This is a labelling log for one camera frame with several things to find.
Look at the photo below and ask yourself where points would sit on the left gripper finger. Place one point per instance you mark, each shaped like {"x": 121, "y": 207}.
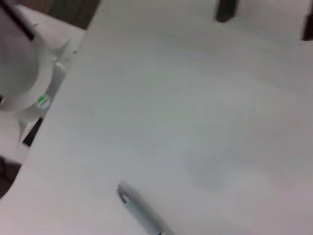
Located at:
{"x": 308, "y": 27}
{"x": 225, "y": 11}

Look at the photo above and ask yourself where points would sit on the silver ballpoint pen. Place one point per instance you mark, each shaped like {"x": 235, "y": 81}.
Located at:
{"x": 141, "y": 208}

